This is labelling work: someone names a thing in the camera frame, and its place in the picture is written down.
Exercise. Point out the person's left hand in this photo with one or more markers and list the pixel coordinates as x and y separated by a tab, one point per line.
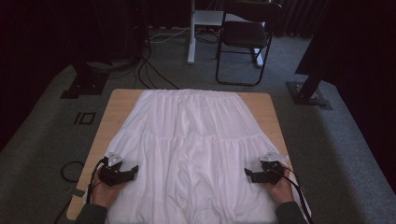
104	194

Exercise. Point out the black folding chair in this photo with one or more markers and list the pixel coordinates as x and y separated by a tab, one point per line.
246	34

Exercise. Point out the grey tape strip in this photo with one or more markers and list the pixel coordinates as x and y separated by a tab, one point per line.
79	193

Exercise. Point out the person's right hand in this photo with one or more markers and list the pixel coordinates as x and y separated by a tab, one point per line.
281	191

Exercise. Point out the white desk frame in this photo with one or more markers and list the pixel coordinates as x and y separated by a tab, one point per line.
191	46

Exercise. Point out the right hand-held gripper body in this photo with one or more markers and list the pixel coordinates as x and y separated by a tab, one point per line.
270	172

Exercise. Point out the white tiered skirt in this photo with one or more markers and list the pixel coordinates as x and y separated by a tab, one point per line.
193	140

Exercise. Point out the black slanted stand with base plate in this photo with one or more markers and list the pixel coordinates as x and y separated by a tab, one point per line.
308	95

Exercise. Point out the black stand with flat base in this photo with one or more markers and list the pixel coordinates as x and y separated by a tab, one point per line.
85	85

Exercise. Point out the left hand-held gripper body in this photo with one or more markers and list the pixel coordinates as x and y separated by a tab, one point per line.
113	174

